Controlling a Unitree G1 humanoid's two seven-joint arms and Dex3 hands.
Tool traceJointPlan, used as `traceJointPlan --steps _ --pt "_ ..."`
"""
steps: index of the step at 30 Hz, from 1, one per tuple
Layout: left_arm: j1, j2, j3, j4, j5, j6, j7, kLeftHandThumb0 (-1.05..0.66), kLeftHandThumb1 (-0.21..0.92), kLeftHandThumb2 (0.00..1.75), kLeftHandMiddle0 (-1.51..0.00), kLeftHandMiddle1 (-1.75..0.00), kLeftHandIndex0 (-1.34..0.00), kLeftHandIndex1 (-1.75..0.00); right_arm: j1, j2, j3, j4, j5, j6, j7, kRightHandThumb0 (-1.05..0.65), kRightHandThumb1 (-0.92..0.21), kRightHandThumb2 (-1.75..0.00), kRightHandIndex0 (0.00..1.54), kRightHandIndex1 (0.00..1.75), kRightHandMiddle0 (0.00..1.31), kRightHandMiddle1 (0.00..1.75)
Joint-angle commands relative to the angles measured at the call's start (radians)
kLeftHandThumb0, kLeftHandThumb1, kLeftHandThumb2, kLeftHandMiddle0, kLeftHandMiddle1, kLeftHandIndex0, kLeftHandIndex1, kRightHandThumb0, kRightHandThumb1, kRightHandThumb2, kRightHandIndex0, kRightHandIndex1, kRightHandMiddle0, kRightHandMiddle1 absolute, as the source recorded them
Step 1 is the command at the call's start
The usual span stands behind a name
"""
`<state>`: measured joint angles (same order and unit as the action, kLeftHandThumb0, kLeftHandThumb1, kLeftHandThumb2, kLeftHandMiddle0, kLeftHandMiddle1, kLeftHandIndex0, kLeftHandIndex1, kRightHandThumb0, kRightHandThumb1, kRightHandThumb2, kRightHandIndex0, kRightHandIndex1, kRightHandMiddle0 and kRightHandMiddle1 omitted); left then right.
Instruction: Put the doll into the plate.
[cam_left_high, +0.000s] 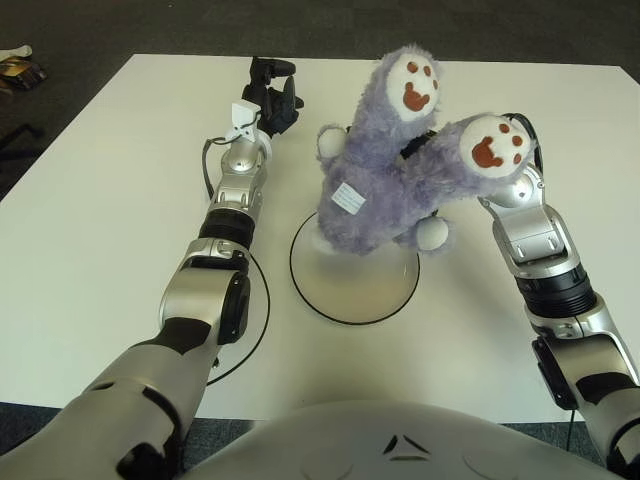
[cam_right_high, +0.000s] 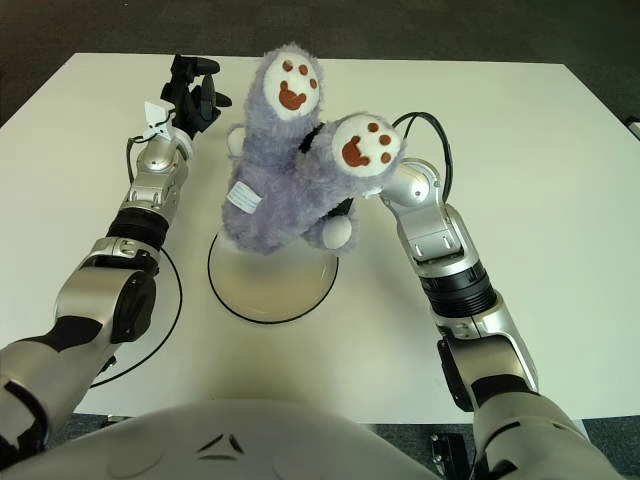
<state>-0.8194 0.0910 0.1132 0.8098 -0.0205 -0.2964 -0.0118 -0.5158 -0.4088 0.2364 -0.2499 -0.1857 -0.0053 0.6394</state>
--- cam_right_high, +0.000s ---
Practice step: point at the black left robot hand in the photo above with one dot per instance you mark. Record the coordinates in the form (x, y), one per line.
(192, 107)

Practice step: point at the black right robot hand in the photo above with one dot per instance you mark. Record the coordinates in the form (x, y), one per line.
(340, 207)

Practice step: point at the purple plush bunny doll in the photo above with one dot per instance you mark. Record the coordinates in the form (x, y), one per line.
(280, 200)

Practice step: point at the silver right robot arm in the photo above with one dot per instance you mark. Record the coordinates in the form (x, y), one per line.
(435, 235)

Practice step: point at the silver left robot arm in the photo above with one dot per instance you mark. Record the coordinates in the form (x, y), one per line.
(155, 185)

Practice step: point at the white plate with black rim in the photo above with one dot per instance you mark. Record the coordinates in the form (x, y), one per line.
(270, 290)

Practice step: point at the grey robot torso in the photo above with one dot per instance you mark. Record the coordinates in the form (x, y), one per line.
(215, 450)

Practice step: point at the white neighbouring table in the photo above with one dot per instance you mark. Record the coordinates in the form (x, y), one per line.
(635, 131)

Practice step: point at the black bracket under table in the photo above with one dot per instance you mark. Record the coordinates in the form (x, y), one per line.
(445, 450)

